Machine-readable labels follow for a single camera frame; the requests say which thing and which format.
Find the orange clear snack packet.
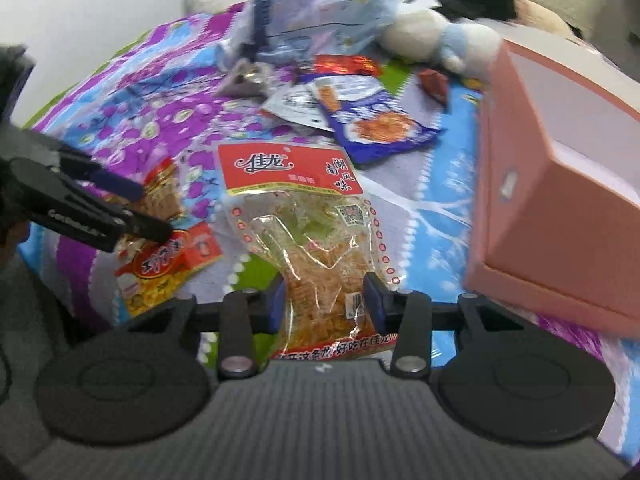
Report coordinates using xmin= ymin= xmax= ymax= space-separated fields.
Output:
xmin=141 ymin=157 xmax=184 ymax=222

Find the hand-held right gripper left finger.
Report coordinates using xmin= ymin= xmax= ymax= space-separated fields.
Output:
xmin=125 ymin=277 xmax=287 ymax=380

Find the white snack packet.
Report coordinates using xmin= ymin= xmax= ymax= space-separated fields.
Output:
xmin=262 ymin=85 xmax=334 ymax=132

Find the small red snack packet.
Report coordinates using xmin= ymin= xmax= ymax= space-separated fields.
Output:
xmin=417 ymin=69 xmax=451 ymax=107

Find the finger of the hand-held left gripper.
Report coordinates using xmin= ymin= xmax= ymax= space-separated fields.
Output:
xmin=55 ymin=152 xmax=146 ymax=202
xmin=10 ymin=157 xmax=173 ymax=253

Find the clear packet with brown snack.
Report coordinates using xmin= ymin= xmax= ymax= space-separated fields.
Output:
xmin=217 ymin=57 xmax=274 ymax=99

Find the clear red label snack packet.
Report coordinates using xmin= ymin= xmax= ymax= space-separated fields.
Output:
xmin=214 ymin=141 xmax=401 ymax=361

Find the red foil snack packet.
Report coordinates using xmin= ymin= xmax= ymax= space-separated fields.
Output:
xmin=312 ymin=55 xmax=381 ymax=79

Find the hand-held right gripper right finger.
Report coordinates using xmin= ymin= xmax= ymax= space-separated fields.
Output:
xmin=364 ymin=272 xmax=523 ymax=380

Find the pink cardboard box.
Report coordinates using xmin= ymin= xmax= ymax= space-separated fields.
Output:
xmin=465 ymin=27 xmax=640 ymax=336

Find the blue snack packet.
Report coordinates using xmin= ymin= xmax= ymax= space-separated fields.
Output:
xmin=307 ymin=76 xmax=444 ymax=164

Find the orange yellow snack packet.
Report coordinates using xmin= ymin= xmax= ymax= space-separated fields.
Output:
xmin=115 ymin=222 xmax=223 ymax=317

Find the floral bed sheet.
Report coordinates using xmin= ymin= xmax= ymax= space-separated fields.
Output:
xmin=20 ymin=0 xmax=640 ymax=461

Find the white and blue plush toy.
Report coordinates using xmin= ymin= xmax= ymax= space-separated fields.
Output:
xmin=382 ymin=10 xmax=501 ymax=78

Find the clear blue printed plastic bag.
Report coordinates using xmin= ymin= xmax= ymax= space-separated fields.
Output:
xmin=220 ymin=0 xmax=441 ymax=68

